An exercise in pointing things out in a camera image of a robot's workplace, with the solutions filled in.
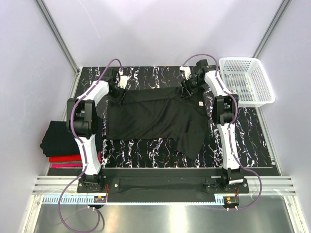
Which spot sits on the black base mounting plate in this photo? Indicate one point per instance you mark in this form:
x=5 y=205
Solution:
x=168 y=172

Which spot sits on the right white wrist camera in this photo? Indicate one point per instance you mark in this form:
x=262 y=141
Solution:
x=186 y=71

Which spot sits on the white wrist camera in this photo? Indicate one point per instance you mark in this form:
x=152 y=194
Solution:
x=123 y=80
x=186 y=71

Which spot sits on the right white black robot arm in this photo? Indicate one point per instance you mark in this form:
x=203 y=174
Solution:
x=224 y=115

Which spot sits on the black t shirt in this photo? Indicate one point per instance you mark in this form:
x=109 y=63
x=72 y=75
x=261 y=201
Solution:
x=160 y=113
x=57 y=141

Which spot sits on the white plastic basket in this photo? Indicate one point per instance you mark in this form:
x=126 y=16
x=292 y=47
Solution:
x=247 y=78

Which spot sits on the folded black t shirt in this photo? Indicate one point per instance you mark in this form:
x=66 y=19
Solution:
x=57 y=141

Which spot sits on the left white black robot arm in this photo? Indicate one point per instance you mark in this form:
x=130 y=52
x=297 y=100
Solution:
x=82 y=122

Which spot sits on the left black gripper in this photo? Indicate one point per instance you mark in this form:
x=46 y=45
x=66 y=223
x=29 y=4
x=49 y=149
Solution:
x=123 y=92

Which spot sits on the black marble pattern mat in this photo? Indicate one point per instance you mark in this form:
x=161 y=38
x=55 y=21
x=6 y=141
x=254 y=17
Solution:
x=251 y=144

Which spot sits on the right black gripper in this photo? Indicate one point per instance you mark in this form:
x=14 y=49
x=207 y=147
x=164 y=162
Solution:
x=187 y=90

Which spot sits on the folded red t shirt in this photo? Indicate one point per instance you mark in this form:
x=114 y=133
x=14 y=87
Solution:
x=63 y=159

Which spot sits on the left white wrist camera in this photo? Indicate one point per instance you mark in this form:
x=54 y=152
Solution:
x=123 y=80

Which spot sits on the white slotted cable duct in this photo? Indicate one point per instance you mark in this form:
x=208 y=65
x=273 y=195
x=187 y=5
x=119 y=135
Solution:
x=97 y=200

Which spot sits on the aluminium front rail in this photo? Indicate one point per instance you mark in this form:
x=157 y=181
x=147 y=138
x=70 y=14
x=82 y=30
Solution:
x=268 y=185

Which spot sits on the folded pink t shirt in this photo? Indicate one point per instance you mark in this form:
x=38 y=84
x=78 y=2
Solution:
x=66 y=165

